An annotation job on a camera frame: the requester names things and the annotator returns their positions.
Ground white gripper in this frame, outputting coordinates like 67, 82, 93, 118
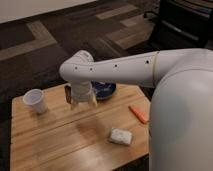
70, 82, 98, 110

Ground dark blue ceramic bowl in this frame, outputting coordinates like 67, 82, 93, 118
92, 82, 116, 100

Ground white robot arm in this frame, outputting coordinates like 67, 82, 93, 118
59, 48, 213, 171

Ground dark brown upright block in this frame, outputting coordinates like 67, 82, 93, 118
65, 85, 72, 104

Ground white wrapped packet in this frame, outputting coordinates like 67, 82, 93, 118
108, 128, 133, 145

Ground white plastic cup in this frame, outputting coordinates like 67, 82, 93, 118
23, 89, 47, 114

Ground orange carrot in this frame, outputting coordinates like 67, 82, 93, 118
129, 106, 149, 124

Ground black office chair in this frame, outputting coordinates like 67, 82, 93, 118
147, 0, 213, 52

